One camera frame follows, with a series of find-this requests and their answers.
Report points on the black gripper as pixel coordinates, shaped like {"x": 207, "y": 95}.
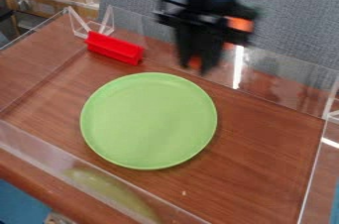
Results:
{"x": 177, "y": 14}

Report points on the orange toy carrot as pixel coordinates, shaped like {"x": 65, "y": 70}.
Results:
{"x": 235, "y": 29}

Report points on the green round plate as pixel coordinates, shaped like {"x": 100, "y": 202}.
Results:
{"x": 148, "y": 121}

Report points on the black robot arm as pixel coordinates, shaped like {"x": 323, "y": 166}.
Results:
{"x": 204, "y": 25}

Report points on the red plastic block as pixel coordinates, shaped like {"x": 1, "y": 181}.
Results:
{"x": 113, "y": 48}

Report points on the clear acrylic enclosure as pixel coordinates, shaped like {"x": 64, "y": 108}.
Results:
{"x": 247, "y": 179}

